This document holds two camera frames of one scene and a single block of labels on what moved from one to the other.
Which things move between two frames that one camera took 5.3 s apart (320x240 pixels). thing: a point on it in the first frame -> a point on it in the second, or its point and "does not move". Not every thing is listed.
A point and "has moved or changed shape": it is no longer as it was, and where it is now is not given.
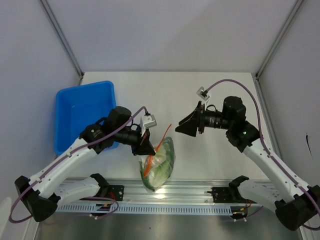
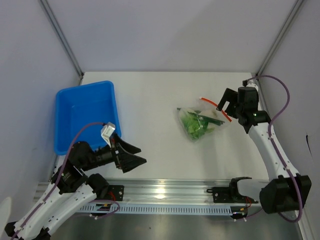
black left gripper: [146, 147] -> [127, 161]
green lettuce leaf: [156, 169] has moved or changed shape
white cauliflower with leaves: [162, 156] has moved or changed shape
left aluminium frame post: [63, 39] does not move
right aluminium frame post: [268, 55] does not move
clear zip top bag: [155, 170] has moved or changed shape
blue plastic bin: [77, 107] does not move
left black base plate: [116, 192] does not move
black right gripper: [190, 127] -> [230, 96]
